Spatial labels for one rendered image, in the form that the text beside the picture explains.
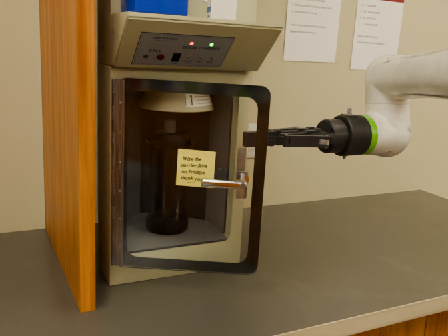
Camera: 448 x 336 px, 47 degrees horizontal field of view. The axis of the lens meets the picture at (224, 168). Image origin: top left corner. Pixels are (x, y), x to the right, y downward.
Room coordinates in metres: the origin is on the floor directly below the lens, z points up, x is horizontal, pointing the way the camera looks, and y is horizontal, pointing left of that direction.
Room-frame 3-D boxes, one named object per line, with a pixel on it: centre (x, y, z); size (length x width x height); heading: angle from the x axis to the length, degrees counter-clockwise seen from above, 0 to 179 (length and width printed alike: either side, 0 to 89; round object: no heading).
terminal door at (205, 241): (1.01, 0.07, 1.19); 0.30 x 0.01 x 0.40; 89
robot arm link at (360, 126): (1.15, -0.27, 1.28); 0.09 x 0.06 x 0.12; 27
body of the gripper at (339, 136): (1.11, -0.21, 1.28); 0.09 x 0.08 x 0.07; 117
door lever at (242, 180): (0.98, 0.00, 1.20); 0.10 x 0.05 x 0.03; 89
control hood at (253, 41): (1.04, 0.06, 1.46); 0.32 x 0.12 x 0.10; 117
